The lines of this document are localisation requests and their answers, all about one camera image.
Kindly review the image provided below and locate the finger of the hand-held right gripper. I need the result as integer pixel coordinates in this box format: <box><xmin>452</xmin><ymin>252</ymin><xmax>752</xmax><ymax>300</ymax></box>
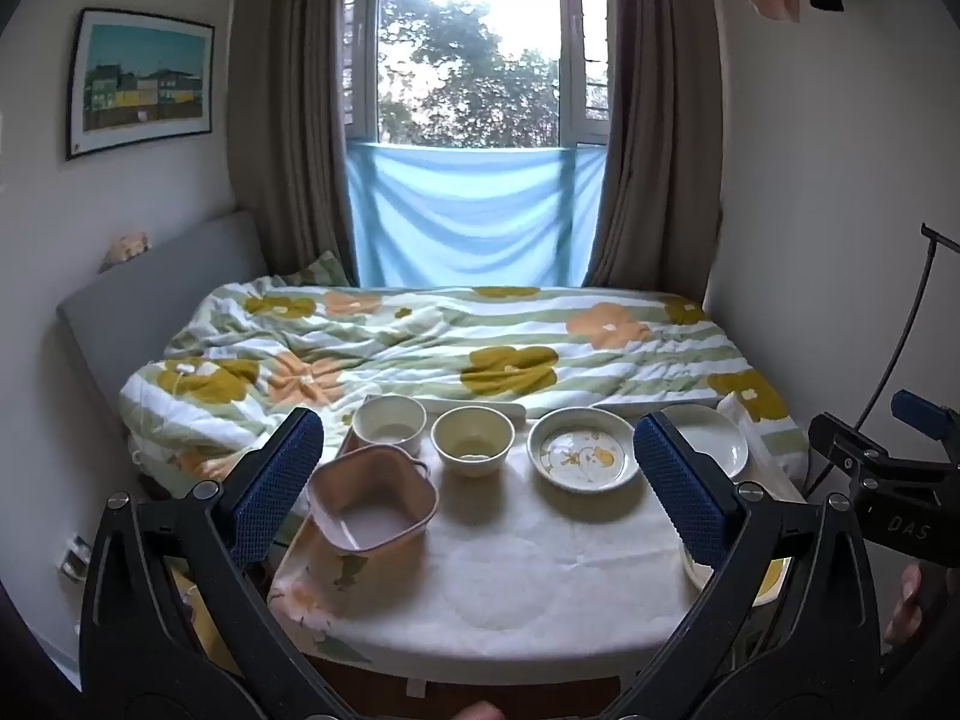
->
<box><xmin>891</xmin><ymin>390</ymin><xmax>960</xmax><ymax>442</ymax></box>
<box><xmin>807</xmin><ymin>411</ymin><xmax>938</xmax><ymax>475</ymax></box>

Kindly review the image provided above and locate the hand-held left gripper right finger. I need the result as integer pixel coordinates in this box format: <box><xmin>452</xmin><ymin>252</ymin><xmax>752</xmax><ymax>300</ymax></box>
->
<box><xmin>622</xmin><ymin>410</ymin><xmax>884</xmax><ymax>720</ymax></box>

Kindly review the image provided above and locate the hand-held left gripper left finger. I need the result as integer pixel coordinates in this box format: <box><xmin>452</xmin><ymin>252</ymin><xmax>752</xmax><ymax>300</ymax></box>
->
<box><xmin>79</xmin><ymin>407</ymin><xmax>338</xmax><ymax>720</ymax></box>

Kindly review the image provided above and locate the plain white plate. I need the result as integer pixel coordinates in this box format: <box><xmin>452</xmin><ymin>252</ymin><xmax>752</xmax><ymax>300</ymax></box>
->
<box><xmin>660</xmin><ymin>403</ymin><xmax>751</xmax><ymax>479</ymax></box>

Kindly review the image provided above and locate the pink square bowl with handles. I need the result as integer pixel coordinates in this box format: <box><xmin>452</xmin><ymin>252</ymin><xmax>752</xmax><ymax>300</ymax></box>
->
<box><xmin>306</xmin><ymin>444</ymin><xmax>440</xmax><ymax>557</ymax></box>

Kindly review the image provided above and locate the cream plate with duck print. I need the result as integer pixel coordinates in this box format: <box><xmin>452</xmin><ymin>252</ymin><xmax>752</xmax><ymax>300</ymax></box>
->
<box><xmin>526</xmin><ymin>406</ymin><xmax>644</xmax><ymax>494</ymax></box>

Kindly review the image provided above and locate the cream dotted bowl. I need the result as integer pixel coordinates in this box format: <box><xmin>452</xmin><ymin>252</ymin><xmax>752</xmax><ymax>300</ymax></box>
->
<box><xmin>430</xmin><ymin>406</ymin><xmax>517</xmax><ymax>478</ymax></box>
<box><xmin>351</xmin><ymin>395</ymin><xmax>428</xmax><ymax>458</ymax></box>

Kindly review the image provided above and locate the person's right hand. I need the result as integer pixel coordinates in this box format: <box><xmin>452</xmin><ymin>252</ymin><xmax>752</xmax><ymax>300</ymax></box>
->
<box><xmin>883</xmin><ymin>562</ymin><xmax>928</xmax><ymax>646</ymax></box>

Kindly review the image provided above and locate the yellow plate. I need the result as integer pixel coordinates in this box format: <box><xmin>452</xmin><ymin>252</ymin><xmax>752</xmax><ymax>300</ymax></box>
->
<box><xmin>679</xmin><ymin>540</ymin><xmax>792</xmax><ymax>608</ymax></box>

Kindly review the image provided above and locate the floral striped blanket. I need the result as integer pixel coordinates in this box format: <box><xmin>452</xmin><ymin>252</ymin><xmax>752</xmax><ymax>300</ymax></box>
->
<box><xmin>120</xmin><ymin>270</ymin><xmax>811</xmax><ymax>482</ymax></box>

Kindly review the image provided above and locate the green patterned pillow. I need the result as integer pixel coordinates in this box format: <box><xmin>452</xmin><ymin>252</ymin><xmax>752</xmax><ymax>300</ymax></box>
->
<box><xmin>289</xmin><ymin>251</ymin><xmax>358</xmax><ymax>290</ymax></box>

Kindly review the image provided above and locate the grey bed headboard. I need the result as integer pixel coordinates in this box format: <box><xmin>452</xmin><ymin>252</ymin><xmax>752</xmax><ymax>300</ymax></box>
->
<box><xmin>56</xmin><ymin>210</ymin><xmax>263</xmax><ymax>421</ymax></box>

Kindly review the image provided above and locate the plush toy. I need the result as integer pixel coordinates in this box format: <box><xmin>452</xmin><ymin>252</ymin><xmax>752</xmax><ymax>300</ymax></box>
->
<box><xmin>101</xmin><ymin>231</ymin><xmax>153</xmax><ymax>271</ymax></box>

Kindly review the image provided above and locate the light blue cloth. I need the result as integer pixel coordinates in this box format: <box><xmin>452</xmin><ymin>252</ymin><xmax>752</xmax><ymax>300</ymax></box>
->
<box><xmin>343</xmin><ymin>139</ymin><xmax>607</xmax><ymax>290</ymax></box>

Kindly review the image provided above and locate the brown curtain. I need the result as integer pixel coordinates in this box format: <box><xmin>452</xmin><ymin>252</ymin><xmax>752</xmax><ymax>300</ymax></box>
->
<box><xmin>555</xmin><ymin>0</ymin><xmax>725</xmax><ymax>293</ymax></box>
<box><xmin>225</xmin><ymin>0</ymin><xmax>383</xmax><ymax>290</ymax></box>

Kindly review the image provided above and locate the framed picture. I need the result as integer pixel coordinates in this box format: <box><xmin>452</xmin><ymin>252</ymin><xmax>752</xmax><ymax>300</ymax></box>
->
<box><xmin>64</xmin><ymin>7</ymin><xmax>217</xmax><ymax>162</ymax></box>

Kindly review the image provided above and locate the window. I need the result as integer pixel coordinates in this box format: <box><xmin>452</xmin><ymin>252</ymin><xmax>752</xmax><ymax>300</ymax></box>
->
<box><xmin>341</xmin><ymin>0</ymin><xmax>612</xmax><ymax>151</ymax></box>

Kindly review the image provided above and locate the black cable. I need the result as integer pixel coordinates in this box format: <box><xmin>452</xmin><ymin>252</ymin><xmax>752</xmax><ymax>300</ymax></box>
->
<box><xmin>806</xmin><ymin>223</ymin><xmax>960</xmax><ymax>496</ymax></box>

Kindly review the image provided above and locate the wall socket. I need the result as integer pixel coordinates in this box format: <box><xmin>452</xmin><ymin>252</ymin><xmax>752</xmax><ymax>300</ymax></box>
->
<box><xmin>58</xmin><ymin>536</ymin><xmax>95</xmax><ymax>583</ymax></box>

